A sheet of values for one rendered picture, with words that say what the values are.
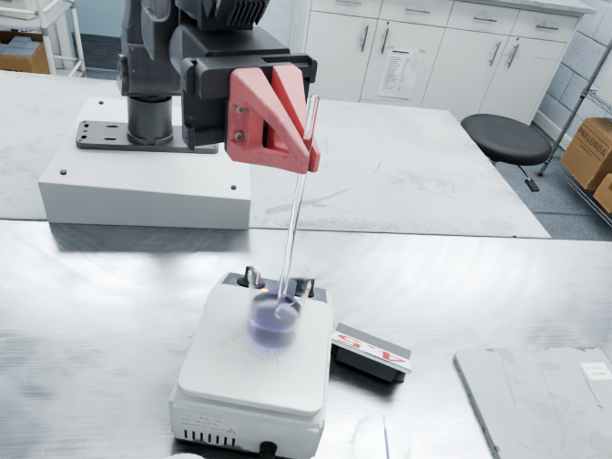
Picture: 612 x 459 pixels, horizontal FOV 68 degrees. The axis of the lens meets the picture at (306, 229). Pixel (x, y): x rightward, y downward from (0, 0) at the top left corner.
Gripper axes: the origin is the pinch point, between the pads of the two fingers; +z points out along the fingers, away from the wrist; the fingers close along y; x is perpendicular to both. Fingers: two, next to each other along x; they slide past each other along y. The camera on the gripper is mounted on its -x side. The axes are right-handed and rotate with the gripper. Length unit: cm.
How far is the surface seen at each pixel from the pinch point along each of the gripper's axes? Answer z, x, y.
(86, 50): -312, 103, 26
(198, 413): 2.2, 21.6, -8.0
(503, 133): -72, 54, 136
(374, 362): 2.6, 25.2, 11.1
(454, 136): -39, 28, 65
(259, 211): -28.0, 27.7, 12.2
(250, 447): 4.9, 25.7, -4.2
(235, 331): -2.5, 18.9, -2.8
